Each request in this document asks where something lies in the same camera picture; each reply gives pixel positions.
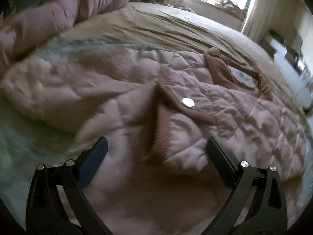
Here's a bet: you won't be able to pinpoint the pink quilted coat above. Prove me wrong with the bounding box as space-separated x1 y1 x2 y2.
1 46 308 234

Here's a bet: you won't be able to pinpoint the light teal patterned blanket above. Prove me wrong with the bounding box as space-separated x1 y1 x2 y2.
1 37 163 228

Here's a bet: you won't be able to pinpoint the grey rounded dresser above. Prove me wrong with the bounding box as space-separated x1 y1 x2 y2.
271 51 313 110

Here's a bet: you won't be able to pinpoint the grey vanity table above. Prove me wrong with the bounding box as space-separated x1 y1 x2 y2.
260 30 303 68

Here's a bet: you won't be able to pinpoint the rolled pink duvet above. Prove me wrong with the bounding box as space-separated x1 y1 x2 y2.
1 0 129 75

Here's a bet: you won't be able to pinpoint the right sheer white curtain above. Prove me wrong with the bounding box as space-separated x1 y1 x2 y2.
241 0 278 43

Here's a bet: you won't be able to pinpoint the plush toys on windowsill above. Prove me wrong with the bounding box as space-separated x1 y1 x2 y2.
215 0 248 22

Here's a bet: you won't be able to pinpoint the tan bed sheet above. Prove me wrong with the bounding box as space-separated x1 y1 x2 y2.
61 2 302 112

